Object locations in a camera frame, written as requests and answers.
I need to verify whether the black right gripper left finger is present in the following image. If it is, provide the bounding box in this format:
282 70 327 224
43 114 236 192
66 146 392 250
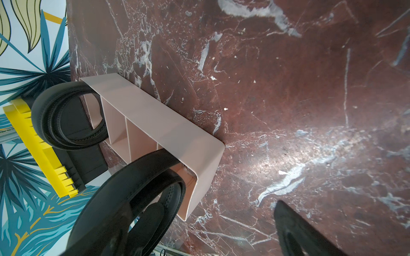
125 202 164 256

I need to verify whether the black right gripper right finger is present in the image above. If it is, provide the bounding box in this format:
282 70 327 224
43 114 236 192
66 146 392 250
273 201 346 256

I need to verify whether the long black leather belt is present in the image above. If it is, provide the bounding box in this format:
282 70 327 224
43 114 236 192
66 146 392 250
63 149 186 256

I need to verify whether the pink plastic divided organizer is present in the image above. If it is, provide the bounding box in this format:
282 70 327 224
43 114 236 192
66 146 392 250
81 73 225 221

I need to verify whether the black belt with buckle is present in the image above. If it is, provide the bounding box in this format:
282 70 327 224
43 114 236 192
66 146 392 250
31 81 108 151

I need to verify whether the yellow black toolbox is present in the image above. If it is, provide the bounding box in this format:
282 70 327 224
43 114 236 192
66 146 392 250
3 99 108 198

